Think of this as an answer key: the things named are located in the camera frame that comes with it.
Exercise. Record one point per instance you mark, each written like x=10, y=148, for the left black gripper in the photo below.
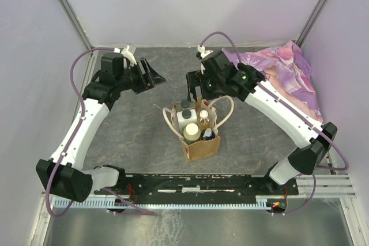
x=147, y=80

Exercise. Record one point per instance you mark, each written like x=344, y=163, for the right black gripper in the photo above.
x=195, y=79

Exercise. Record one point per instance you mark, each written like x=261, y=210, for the clear bottle dark cap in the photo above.
x=183, y=104

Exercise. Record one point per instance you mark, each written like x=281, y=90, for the white square bottle grey cap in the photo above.
x=186, y=117

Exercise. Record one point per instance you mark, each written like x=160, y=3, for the amber bottle white cap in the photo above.
x=203, y=119

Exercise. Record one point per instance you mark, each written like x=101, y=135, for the purple pink patterned cloth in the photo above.
x=289, y=73

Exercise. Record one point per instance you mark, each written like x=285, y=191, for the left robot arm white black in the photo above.
x=62, y=173

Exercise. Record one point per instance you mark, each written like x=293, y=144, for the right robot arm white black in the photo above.
x=312, y=138

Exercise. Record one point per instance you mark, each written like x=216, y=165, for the cream lid green jar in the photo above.
x=191, y=133

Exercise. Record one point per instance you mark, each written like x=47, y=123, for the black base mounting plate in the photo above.
x=140, y=184

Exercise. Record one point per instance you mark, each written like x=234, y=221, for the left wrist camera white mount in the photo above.
x=128, y=53

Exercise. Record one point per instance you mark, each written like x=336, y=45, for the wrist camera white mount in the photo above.
x=201, y=53
x=128, y=53

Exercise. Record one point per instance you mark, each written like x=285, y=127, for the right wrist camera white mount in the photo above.
x=201, y=53

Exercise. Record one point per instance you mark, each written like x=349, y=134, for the light blue slotted cable duct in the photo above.
x=183, y=201

